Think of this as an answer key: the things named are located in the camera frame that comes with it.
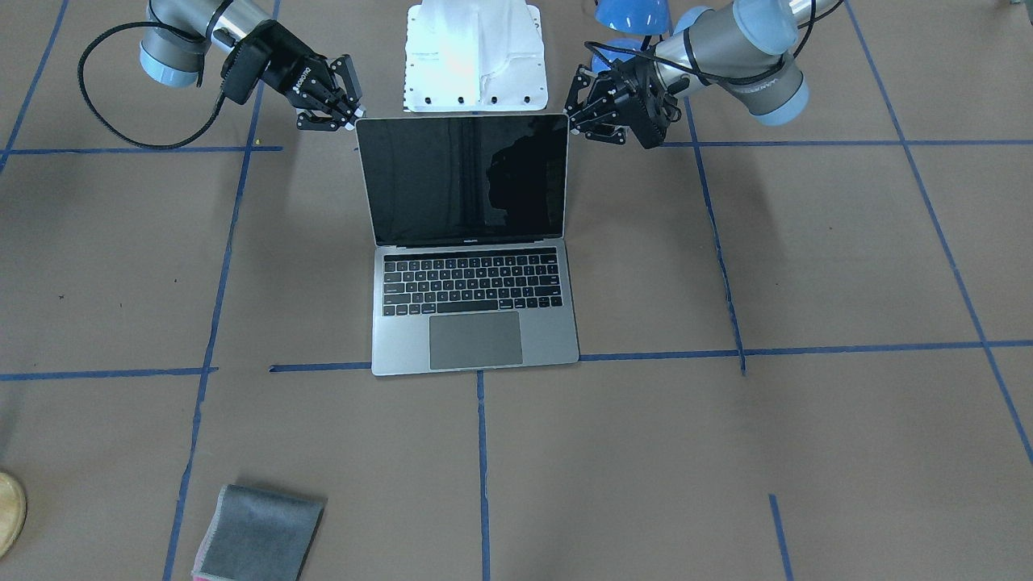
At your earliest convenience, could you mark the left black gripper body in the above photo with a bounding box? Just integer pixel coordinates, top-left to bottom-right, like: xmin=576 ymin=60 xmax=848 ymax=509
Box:
xmin=612 ymin=60 xmax=681 ymax=148

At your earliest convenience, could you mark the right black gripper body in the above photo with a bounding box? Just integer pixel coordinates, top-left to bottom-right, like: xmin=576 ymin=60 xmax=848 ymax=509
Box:
xmin=221 ymin=19 xmax=332 ymax=108

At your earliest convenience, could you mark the grey laptop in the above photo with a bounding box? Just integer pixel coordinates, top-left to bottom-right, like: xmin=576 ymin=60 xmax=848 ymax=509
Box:
xmin=357 ymin=113 xmax=580 ymax=376

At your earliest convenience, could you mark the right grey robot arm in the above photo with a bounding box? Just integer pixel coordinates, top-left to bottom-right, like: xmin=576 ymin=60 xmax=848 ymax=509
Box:
xmin=140 ymin=1 xmax=365 ymax=132

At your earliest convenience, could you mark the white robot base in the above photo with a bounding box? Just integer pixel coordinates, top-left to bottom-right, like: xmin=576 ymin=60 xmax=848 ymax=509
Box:
xmin=403 ymin=1 xmax=549 ymax=113

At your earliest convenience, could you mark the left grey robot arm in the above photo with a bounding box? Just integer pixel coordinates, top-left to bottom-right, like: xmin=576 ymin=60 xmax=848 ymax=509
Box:
xmin=564 ymin=1 xmax=810 ymax=148

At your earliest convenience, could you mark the blue desk lamp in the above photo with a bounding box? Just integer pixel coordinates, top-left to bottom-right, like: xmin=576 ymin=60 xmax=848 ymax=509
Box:
xmin=589 ymin=1 xmax=671 ymax=73

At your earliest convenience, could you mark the grey folded cloth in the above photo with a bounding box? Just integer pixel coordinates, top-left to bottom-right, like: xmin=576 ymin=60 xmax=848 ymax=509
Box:
xmin=191 ymin=484 xmax=324 ymax=580

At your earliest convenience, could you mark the wooden round object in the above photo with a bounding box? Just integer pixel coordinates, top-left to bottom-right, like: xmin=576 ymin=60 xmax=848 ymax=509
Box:
xmin=1 ymin=470 xmax=28 ymax=558

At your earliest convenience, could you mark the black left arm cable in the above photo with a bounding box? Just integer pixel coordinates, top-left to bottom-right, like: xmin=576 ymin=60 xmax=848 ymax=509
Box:
xmin=79 ymin=21 xmax=243 ymax=150

